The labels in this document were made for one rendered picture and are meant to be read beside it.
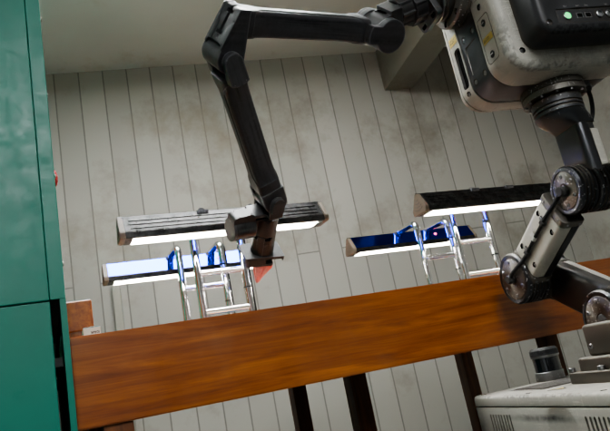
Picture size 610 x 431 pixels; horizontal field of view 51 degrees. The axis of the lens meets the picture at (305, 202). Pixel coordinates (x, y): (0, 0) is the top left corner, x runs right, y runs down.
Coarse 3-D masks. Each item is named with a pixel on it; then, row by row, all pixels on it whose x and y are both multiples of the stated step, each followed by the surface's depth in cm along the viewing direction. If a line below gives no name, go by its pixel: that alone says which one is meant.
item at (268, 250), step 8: (256, 240) 154; (264, 240) 154; (272, 240) 155; (240, 248) 158; (248, 248) 158; (256, 248) 155; (264, 248) 155; (272, 248) 157; (248, 256) 155; (256, 256) 156; (264, 256) 156; (272, 256) 157; (280, 256) 157
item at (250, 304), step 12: (192, 240) 196; (240, 240) 201; (192, 252) 195; (192, 264) 194; (240, 264) 200; (204, 276) 195; (252, 288) 199; (204, 300) 191; (252, 300) 197; (204, 312) 190; (216, 312) 192; (228, 312) 194
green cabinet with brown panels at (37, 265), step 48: (0, 0) 144; (0, 48) 140; (0, 96) 137; (48, 96) 144; (0, 144) 134; (48, 144) 137; (0, 192) 131; (48, 192) 134; (0, 240) 128; (48, 240) 131; (0, 288) 125; (48, 288) 128
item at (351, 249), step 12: (444, 228) 280; (468, 228) 284; (348, 240) 261; (360, 240) 262; (372, 240) 263; (384, 240) 265; (396, 240) 267; (408, 240) 268; (432, 240) 272; (444, 240) 274; (348, 252) 262
